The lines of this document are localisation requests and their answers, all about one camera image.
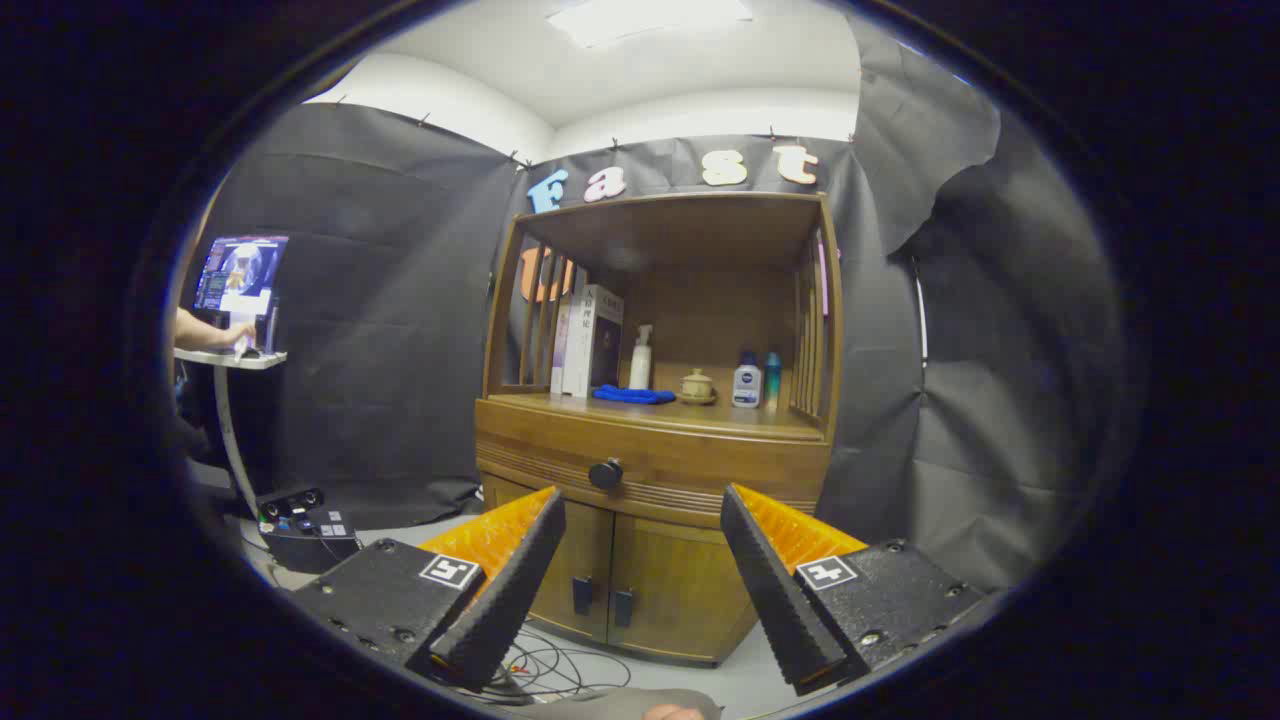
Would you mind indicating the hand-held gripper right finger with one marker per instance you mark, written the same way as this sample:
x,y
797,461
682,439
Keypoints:
x,y
775,600

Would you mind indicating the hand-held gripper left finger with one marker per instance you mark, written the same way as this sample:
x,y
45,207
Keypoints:
x,y
515,590

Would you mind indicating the black round drawer knob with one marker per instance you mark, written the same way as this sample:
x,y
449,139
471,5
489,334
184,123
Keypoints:
x,y
606,473

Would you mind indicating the wooden drawer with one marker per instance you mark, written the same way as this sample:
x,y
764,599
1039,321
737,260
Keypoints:
x,y
700,465

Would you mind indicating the wooden cabinet door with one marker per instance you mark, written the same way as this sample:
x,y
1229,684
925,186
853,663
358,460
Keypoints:
x,y
670,580
585,550

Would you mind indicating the wooden countertop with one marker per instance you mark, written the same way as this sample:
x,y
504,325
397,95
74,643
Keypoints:
x,y
700,415

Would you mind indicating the wooden cabinet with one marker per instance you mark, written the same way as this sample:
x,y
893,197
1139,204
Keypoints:
x,y
680,230

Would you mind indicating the black device box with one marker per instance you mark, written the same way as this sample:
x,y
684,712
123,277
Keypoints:
x,y
310,545

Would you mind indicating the white lotion bottle blue cap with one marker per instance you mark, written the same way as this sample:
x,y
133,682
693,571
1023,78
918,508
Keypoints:
x,y
747,385

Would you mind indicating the teal bottle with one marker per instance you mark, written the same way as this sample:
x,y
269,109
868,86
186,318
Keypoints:
x,y
772,378

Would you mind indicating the blue cloth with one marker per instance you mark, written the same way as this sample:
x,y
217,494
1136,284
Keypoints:
x,y
632,395

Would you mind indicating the beige lidded teacup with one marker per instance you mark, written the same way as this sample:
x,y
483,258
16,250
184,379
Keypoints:
x,y
697,385

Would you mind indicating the thin purple book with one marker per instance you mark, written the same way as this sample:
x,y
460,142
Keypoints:
x,y
560,350

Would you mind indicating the white book with dark cover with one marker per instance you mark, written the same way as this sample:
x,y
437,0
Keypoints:
x,y
605,350

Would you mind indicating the white pump bottle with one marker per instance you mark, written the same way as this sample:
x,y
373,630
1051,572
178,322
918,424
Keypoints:
x,y
640,365

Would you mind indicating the black backdrop cloth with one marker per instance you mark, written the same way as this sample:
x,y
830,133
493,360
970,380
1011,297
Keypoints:
x,y
380,300

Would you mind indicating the white stand table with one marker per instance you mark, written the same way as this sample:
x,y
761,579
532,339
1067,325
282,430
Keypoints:
x,y
235,360

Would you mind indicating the computer monitor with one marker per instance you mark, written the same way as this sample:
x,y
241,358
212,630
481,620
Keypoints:
x,y
240,272

